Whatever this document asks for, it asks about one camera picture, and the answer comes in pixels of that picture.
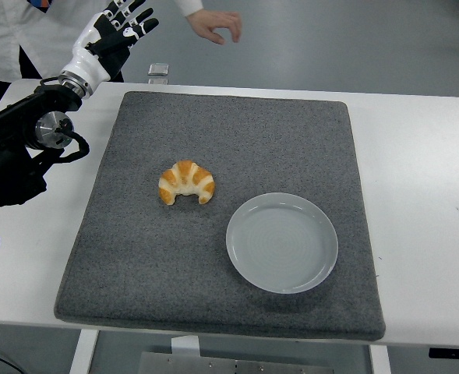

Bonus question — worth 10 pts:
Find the person's hand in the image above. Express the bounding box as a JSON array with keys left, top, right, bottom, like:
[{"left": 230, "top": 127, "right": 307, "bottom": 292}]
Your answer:
[{"left": 185, "top": 10, "right": 243, "bottom": 45}]

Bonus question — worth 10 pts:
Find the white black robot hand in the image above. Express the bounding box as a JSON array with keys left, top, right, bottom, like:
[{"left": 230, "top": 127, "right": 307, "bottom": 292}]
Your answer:
[{"left": 60, "top": 0, "right": 161, "bottom": 90}]

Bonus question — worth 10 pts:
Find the golden croissant bread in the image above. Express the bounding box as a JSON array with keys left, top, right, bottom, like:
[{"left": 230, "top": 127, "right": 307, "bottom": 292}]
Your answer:
[{"left": 158, "top": 160, "right": 217, "bottom": 206}]

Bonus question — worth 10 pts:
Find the round grey plate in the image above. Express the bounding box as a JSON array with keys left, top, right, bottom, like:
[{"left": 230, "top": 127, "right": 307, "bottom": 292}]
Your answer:
[{"left": 225, "top": 192, "right": 340, "bottom": 295}]

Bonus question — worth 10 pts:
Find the grey metal plate with screws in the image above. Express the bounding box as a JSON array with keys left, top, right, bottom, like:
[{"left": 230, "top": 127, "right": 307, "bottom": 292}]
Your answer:
[{"left": 139, "top": 351, "right": 334, "bottom": 374}]

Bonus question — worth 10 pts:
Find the person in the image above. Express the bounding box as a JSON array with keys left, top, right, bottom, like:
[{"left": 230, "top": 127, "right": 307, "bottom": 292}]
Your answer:
[{"left": 0, "top": 0, "right": 125, "bottom": 107}]

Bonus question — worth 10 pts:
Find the grey felt mat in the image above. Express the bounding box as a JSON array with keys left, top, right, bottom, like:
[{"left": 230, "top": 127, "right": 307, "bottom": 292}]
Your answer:
[{"left": 53, "top": 91, "right": 387, "bottom": 340}]

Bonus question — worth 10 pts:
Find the white table leg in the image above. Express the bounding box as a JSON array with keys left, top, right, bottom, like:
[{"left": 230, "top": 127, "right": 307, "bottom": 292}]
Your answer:
[
  {"left": 68, "top": 329, "right": 100, "bottom": 374},
  {"left": 369, "top": 344, "right": 392, "bottom": 374}
]

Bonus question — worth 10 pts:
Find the black table control panel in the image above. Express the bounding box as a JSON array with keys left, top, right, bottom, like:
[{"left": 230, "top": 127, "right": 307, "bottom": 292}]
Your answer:
[{"left": 428, "top": 347, "right": 459, "bottom": 360}]

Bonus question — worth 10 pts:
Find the white table bracket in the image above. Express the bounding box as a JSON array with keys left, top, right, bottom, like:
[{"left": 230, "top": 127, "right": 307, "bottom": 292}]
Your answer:
[{"left": 170, "top": 335, "right": 201, "bottom": 356}]

